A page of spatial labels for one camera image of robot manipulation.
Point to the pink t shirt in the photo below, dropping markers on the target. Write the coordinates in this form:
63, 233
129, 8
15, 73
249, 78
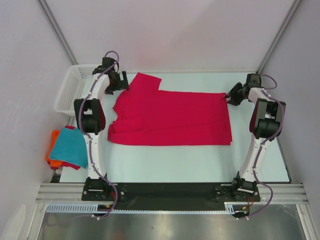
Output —
148, 116
70, 165

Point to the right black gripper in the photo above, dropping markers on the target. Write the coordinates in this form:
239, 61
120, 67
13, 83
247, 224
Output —
234, 100

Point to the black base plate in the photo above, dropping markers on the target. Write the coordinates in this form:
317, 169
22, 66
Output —
200, 196

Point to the white plastic basket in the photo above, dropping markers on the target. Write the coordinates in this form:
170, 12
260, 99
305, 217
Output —
76, 85

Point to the aluminium frame rail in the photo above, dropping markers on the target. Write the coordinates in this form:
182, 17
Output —
283, 193

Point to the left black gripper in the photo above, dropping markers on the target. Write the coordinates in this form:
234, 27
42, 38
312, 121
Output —
110, 89

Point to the orange t shirt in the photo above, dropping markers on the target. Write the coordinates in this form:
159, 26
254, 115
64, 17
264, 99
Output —
53, 163

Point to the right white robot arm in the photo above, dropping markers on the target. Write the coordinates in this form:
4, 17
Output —
265, 125

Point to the teal t shirt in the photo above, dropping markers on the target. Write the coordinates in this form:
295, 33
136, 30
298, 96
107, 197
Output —
71, 147

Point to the white cable duct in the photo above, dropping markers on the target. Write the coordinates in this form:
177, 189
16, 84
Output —
95, 208

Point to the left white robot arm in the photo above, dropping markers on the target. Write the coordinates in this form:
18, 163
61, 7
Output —
91, 121

